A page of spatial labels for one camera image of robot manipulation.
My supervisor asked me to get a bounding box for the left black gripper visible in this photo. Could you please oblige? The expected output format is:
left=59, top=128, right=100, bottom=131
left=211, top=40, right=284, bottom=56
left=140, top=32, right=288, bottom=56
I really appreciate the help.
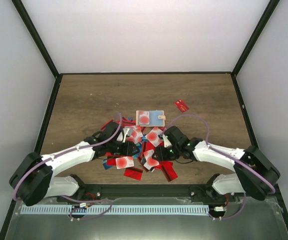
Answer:
left=108, top=141, right=140, bottom=158

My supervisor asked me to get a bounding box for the beige leather card holder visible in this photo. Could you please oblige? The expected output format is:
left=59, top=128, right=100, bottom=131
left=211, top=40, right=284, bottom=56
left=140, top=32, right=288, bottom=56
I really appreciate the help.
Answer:
left=136, top=110, right=166, bottom=127

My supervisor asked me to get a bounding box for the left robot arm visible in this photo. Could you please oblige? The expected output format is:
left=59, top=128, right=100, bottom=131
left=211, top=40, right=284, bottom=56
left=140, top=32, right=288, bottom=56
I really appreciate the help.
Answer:
left=9, top=121, right=139, bottom=206

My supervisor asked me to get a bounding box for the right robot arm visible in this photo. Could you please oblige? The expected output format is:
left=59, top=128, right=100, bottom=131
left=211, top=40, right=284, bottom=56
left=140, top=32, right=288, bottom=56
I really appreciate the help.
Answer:
left=152, top=126, right=281, bottom=202

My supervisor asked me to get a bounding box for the red card bottom right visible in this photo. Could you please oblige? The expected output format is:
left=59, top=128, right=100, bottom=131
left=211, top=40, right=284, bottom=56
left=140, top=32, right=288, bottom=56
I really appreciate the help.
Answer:
left=155, top=161, right=178, bottom=182

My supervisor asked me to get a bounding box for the white red circle card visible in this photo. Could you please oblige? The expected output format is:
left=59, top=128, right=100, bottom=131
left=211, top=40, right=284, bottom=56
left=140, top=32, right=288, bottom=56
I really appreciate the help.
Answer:
left=146, top=128, right=162, bottom=147

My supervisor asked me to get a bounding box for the red card bottom centre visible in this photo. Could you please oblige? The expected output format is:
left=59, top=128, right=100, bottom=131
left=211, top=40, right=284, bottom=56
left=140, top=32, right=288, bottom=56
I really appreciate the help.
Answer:
left=124, top=167, right=143, bottom=181

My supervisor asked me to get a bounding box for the lone red VIP card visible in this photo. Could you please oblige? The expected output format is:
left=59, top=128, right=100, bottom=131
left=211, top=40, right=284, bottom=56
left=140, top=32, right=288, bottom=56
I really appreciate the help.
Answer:
left=174, top=99, right=189, bottom=113

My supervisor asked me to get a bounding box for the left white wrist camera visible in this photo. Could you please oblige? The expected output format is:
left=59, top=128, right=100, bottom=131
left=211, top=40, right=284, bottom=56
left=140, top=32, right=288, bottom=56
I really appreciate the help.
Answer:
left=117, top=127, right=133, bottom=143

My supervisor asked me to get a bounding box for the light blue cable duct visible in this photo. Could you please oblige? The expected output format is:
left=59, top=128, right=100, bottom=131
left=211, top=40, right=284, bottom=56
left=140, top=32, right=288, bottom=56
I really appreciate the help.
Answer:
left=20, top=204, right=209, bottom=216

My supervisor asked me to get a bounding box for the black front frame rail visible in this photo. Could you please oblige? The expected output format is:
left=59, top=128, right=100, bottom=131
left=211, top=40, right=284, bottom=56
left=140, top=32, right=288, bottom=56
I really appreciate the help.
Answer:
left=71, top=184, right=226, bottom=202

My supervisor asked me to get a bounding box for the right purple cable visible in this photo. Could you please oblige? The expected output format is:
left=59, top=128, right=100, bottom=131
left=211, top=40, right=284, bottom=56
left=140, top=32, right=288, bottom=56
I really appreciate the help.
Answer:
left=160, top=114, right=276, bottom=221

